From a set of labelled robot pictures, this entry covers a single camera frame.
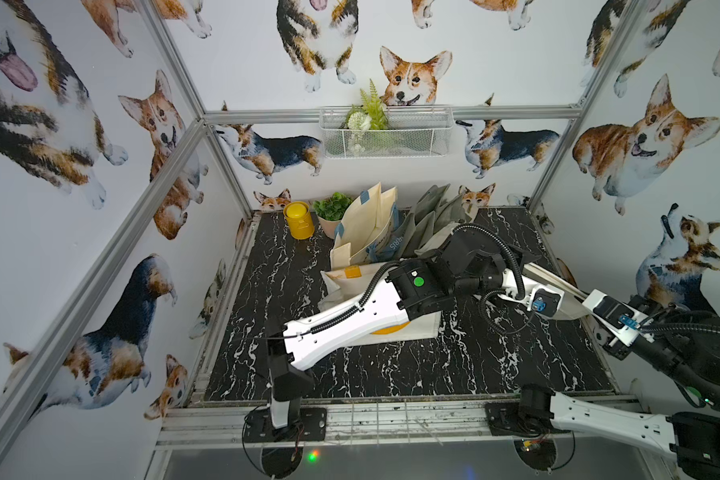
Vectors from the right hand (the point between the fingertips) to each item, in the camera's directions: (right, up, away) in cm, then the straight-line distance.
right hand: (586, 288), depth 51 cm
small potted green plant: (-53, +18, +52) cm, 76 cm away
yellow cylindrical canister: (-64, +15, +55) cm, 86 cm away
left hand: (-6, +4, +3) cm, 8 cm away
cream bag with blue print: (-41, +12, +45) cm, 62 cm away
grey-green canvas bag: (-20, +13, +38) cm, 45 cm away
